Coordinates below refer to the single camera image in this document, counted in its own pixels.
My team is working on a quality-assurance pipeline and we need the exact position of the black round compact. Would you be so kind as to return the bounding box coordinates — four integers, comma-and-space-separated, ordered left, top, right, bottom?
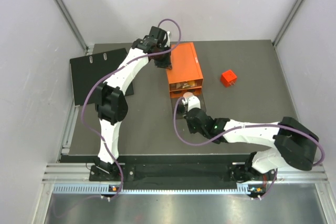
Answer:
176, 104, 186, 114

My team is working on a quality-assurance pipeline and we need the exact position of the clear pull-out drawer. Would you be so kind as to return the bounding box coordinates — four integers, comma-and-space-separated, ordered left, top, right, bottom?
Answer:
170, 79, 203, 91

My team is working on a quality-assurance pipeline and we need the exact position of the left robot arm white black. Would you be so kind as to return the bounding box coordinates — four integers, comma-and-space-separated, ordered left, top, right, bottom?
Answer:
95, 26, 172, 180

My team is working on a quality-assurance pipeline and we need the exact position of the red cube plug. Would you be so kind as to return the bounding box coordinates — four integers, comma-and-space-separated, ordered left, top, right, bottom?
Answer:
220, 70, 237, 88

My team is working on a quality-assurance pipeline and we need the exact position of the black binder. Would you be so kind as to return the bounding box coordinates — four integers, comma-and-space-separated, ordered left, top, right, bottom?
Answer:
70, 48, 127, 106

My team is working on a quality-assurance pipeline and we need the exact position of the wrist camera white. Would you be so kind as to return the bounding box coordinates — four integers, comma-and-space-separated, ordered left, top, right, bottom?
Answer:
182, 95, 201, 112
163, 31, 171, 47

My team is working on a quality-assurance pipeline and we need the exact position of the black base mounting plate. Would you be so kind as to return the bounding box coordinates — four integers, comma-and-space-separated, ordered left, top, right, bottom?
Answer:
89, 154, 275, 189

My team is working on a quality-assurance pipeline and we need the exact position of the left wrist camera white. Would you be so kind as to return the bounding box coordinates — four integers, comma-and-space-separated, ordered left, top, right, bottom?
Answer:
163, 31, 171, 47

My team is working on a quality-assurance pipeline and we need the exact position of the grey cable duct strip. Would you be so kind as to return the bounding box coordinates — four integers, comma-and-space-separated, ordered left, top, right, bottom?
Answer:
53, 184, 263, 195

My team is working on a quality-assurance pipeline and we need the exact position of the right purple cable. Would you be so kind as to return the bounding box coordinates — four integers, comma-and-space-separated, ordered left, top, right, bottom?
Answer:
172, 97, 326, 200

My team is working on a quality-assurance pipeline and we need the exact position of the orange drawer box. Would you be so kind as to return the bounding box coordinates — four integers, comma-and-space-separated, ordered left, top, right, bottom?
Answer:
166, 42, 203, 98

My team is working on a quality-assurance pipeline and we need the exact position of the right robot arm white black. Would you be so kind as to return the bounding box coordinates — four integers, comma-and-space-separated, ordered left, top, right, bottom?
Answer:
185, 108, 319, 180

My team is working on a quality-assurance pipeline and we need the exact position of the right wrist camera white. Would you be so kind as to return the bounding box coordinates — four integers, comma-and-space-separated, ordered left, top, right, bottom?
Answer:
182, 95, 201, 112

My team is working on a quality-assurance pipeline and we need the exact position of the pink round powder puff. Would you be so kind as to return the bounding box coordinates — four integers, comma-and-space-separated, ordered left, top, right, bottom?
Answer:
183, 92, 194, 99

